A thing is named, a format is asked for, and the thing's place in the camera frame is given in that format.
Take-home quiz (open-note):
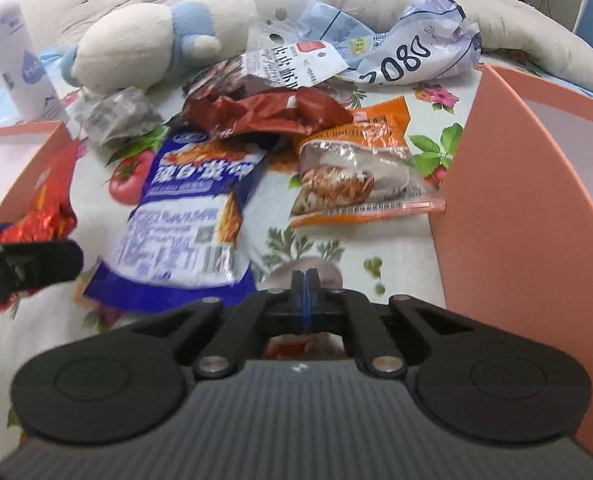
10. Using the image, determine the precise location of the red crinkly snack packet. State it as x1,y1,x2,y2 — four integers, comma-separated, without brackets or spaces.
0,141,80,247

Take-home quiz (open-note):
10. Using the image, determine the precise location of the grey foil packet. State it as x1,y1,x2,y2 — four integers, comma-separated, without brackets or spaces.
70,86,166,149

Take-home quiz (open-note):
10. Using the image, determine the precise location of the orange snack packet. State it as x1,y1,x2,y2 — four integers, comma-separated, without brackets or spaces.
287,96,446,229

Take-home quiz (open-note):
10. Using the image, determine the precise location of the white and blue plush toy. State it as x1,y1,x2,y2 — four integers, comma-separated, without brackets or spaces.
60,0,258,97

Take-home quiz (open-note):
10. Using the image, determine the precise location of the white label snack packet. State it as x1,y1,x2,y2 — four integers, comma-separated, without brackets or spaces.
183,41,351,107

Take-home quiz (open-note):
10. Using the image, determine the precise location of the floral bedsheet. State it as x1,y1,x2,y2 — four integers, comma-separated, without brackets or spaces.
0,45,482,461

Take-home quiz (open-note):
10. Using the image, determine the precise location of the dark red snack wrapper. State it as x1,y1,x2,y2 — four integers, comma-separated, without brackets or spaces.
185,86,353,140

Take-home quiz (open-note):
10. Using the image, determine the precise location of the pink box lid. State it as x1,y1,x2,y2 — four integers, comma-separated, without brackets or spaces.
0,120,76,227

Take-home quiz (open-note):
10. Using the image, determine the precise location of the grey duvet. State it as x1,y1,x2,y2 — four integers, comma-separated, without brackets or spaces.
51,0,593,106

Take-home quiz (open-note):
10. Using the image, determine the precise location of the blue and white plastic bag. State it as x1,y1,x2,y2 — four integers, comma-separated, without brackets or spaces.
246,0,483,87

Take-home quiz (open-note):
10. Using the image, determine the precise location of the pink cardboard box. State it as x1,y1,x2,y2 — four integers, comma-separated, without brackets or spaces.
428,64,593,467

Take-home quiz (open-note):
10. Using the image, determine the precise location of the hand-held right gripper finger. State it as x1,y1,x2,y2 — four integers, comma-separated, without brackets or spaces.
130,270,305,379
304,269,473,379

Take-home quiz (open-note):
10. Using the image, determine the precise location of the blue and white snack packet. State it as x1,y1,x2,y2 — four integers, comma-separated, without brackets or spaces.
83,126,268,312

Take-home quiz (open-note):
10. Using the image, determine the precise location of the white spray bottle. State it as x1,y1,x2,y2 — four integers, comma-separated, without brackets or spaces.
0,0,71,124

